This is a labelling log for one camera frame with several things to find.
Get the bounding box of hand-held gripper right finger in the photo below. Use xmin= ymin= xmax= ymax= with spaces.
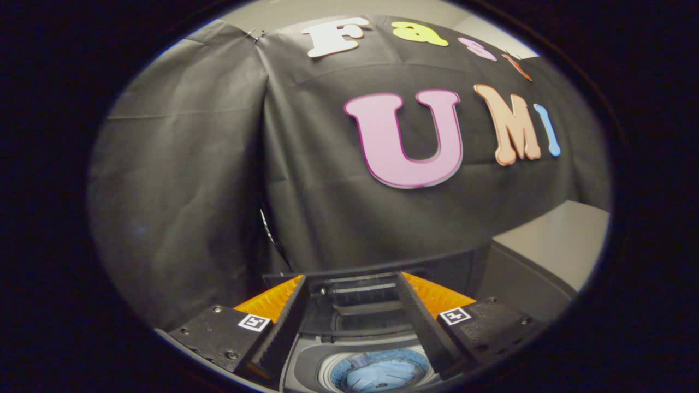
xmin=395 ymin=271 xmax=542 ymax=381

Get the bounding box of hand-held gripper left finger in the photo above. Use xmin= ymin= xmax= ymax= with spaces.
xmin=155 ymin=274 xmax=311 ymax=385

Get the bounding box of light blue shirt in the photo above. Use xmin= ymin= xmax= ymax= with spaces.
xmin=330 ymin=349 xmax=432 ymax=392

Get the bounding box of beige cabinet with grey top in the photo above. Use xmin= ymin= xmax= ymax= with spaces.
xmin=475 ymin=199 xmax=609 ymax=323

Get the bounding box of black backdrop cloth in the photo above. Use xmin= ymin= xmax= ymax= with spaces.
xmin=87 ymin=14 xmax=611 ymax=331

